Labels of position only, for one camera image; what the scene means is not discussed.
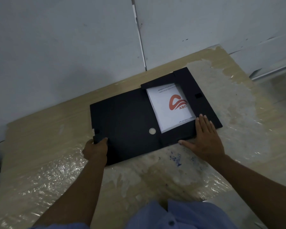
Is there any person's left forearm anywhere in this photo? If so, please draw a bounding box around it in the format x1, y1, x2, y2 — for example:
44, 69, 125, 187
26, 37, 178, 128
31, 158, 107, 229

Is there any clear plastic table cover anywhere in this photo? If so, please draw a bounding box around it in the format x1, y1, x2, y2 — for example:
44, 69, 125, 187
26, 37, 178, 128
0, 46, 286, 229

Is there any person's right forearm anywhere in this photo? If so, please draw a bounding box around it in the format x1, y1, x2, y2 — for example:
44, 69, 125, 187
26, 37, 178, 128
206, 154, 286, 229

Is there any person's left hand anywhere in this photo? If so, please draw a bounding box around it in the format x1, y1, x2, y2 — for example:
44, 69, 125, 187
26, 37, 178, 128
82, 137, 109, 167

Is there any black document folder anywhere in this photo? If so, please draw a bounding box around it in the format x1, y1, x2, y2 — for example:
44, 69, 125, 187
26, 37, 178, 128
90, 67, 223, 166

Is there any white paper stack red logo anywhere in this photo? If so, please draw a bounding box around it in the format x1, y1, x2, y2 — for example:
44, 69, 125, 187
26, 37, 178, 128
146, 83, 196, 134

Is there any person's blue shirt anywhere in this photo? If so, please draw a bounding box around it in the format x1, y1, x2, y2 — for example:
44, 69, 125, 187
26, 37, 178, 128
29, 200, 239, 229

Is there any person's right hand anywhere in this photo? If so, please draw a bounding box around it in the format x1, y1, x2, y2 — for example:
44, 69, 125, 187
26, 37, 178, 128
178, 114, 225, 163

